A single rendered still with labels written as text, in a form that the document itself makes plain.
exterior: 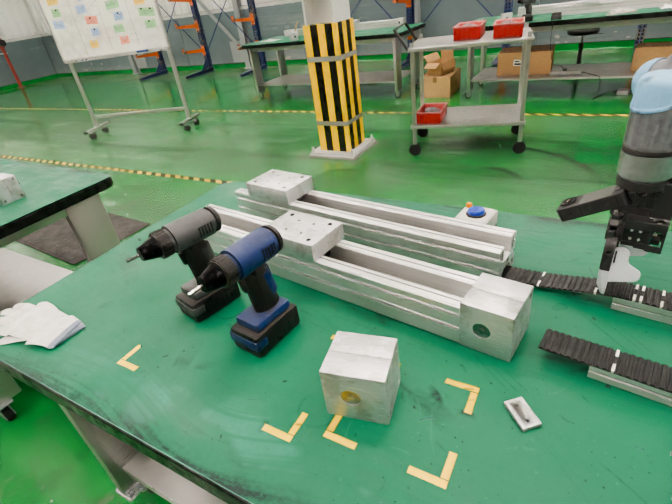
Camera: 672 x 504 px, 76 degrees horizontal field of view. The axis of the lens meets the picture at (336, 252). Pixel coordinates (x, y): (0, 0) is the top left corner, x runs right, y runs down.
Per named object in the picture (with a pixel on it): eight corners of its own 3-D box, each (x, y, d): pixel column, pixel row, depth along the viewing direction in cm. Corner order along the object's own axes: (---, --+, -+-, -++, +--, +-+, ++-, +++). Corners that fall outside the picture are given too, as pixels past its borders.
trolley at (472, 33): (522, 132, 393) (534, 6, 340) (525, 154, 350) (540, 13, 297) (409, 136, 426) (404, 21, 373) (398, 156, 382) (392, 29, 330)
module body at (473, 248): (513, 263, 96) (516, 229, 92) (496, 287, 90) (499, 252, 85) (263, 202, 142) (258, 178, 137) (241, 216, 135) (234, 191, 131)
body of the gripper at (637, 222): (658, 259, 69) (680, 190, 63) (598, 247, 74) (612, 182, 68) (664, 237, 74) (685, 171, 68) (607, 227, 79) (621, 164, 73)
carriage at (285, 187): (315, 197, 126) (311, 175, 122) (290, 213, 119) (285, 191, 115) (276, 189, 135) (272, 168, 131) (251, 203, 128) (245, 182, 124)
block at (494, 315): (532, 319, 80) (538, 278, 75) (509, 362, 73) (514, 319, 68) (484, 305, 86) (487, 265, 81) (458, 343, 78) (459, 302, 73)
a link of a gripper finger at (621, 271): (631, 305, 72) (647, 253, 70) (591, 295, 76) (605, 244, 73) (633, 300, 75) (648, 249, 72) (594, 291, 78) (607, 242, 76)
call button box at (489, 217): (496, 231, 108) (498, 208, 105) (481, 249, 102) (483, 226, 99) (466, 225, 113) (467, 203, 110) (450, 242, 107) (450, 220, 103)
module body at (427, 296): (480, 312, 84) (482, 276, 80) (458, 343, 78) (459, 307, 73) (219, 228, 129) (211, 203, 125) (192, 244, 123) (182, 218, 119)
